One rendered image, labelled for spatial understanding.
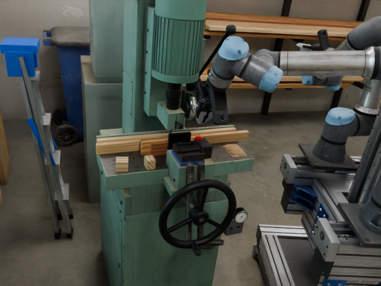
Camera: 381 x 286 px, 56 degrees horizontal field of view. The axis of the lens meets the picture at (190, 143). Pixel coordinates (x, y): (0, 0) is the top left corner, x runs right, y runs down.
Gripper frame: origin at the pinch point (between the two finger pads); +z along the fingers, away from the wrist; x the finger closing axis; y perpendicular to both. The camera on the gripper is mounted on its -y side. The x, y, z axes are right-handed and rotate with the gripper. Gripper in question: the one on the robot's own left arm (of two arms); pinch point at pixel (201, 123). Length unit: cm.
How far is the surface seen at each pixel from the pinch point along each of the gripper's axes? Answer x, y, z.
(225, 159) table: -13.8, -6.9, 17.6
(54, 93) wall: 36, 178, 197
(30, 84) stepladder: 55, 63, 49
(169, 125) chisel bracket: 7.1, 8.2, 11.9
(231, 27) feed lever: -9.3, 19.9, -25.4
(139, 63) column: 12.9, 36.9, 8.6
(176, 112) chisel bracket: 4.2, 11.6, 8.5
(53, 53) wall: 34, 198, 162
